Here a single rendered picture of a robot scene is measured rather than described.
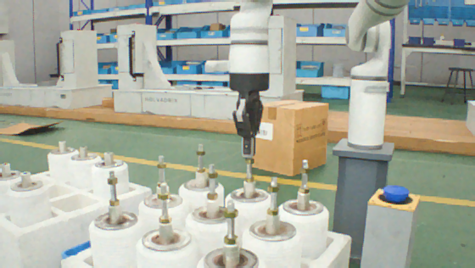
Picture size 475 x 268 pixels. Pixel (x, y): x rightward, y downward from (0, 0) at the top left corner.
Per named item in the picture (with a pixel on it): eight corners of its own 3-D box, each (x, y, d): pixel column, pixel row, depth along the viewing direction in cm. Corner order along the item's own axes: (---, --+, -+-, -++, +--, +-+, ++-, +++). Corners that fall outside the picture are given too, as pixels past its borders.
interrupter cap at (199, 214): (242, 220, 67) (242, 216, 67) (201, 229, 63) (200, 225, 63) (222, 206, 73) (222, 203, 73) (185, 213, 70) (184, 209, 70)
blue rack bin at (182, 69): (192, 73, 642) (192, 60, 638) (212, 73, 626) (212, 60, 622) (175, 75, 597) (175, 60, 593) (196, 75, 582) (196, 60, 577)
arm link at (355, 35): (363, -33, 73) (409, -31, 72) (342, 24, 99) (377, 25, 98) (367, 7, 71) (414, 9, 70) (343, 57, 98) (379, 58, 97)
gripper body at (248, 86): (263, 69, 68) (262, 123, 70) (274, 68, 76) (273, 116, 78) (222, 69, 70) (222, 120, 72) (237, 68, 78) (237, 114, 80)
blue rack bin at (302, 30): (299, 38, 558) (299, 24, 553) (325, 39, 542) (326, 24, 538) (289, 36, 513) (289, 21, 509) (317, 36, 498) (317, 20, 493)
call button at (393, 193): (385, 195, 60) (386, 183, 60) (410, 199, 58) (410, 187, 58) (379, 203, 57) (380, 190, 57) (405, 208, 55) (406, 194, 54)
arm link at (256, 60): (220, 71, 80) (220, 40, 78) (274, 72, 76) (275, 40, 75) (202, 73, 71) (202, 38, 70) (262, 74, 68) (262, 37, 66)
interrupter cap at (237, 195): (270, 192, 81) (270, 188, 81) (266, 205, 74) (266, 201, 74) (233, 190, 82) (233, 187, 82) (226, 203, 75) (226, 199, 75)
